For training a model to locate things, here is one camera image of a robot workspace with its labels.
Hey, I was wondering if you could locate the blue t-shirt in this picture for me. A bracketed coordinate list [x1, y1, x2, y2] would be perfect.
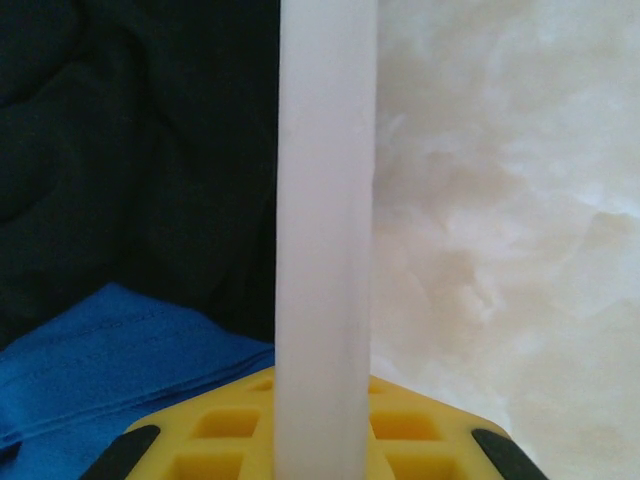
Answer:
[0, 282, 277, 480]

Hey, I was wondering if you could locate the black t-shirt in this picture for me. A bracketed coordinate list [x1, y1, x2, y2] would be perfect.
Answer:
[0, 0, 280, 351]

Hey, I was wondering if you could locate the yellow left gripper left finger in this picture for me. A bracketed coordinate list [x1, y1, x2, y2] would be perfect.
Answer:
[84, 367, 277, 480]

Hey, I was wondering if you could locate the white plastic basket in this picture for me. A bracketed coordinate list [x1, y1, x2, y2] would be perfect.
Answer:
[274, 0, 379, 480]

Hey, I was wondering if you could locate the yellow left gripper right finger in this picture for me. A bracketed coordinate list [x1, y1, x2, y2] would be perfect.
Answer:
[368, 374, 551, 480]

